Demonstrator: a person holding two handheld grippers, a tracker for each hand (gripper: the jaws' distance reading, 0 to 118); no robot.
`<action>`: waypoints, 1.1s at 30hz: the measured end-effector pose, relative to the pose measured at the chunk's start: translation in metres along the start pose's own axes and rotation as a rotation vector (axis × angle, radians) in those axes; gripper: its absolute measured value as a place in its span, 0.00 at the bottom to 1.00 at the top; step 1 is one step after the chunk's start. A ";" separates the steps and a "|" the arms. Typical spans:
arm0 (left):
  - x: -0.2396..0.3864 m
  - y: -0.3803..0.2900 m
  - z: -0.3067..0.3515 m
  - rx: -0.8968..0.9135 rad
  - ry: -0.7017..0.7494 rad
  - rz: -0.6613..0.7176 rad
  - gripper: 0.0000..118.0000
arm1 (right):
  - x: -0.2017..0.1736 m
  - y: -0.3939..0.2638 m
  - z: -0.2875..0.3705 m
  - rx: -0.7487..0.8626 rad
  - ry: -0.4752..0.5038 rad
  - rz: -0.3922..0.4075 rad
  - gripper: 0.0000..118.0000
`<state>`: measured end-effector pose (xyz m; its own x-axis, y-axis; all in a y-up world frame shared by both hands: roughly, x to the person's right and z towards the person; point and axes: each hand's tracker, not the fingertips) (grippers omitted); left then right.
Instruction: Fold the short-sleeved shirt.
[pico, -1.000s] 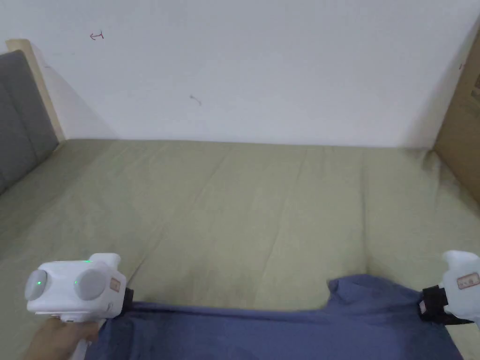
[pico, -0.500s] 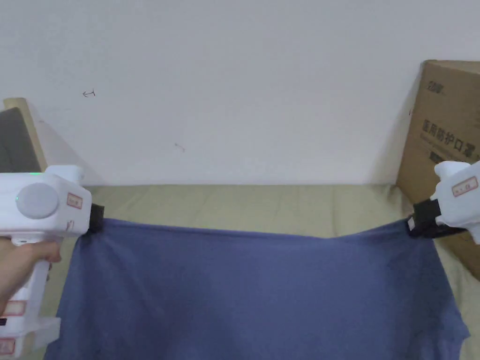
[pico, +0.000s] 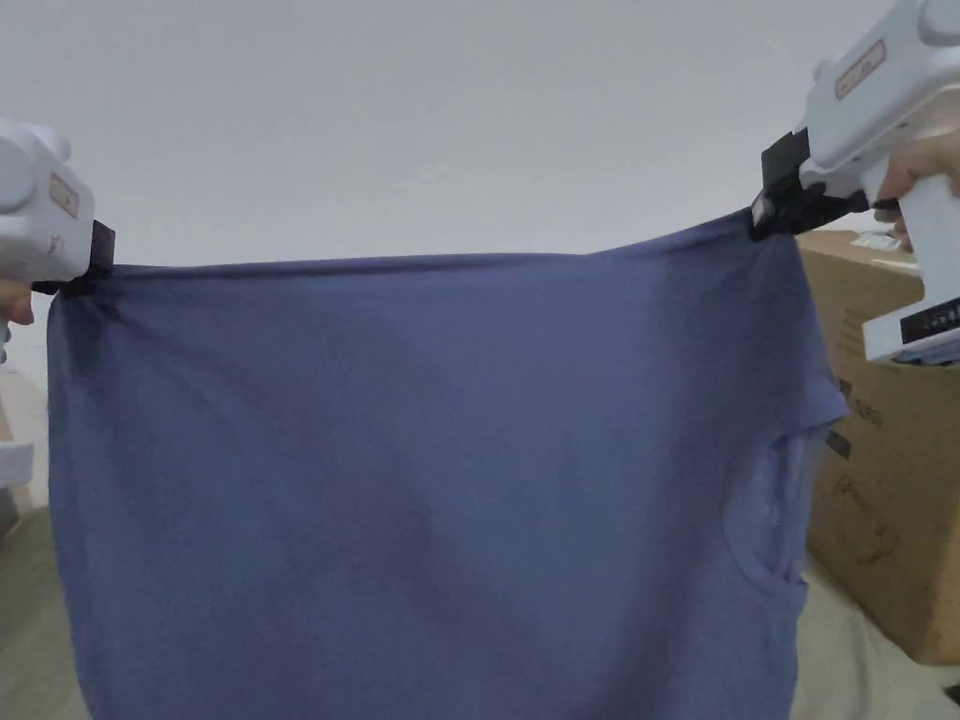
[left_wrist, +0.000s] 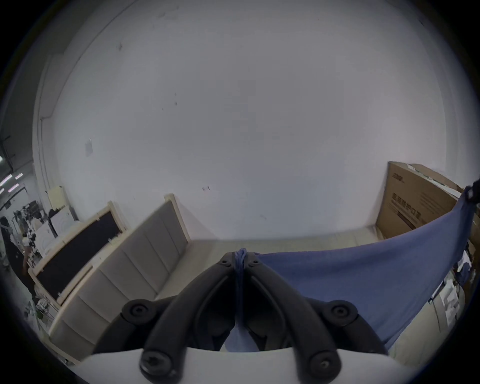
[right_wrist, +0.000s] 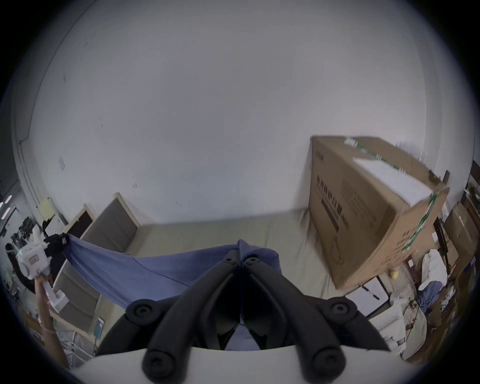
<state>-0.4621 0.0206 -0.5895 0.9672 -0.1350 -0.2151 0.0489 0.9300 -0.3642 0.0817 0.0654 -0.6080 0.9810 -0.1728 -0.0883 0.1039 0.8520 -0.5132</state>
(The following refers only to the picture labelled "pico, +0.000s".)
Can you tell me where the person's left hand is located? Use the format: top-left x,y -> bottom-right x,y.
0,277 -> 37,348

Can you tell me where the person's right hand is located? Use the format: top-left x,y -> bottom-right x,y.
872,128 -> 960,258

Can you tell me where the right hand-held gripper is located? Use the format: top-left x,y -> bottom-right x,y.
749,0 -> 960,366

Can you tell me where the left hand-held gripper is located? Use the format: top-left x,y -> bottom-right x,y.
0,115 -> 118,488

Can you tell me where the dark blue shirt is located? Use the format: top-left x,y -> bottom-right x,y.
46,223 -> 853,720

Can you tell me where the brown cardboard carton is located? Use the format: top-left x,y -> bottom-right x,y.
793,228 -> 960,667

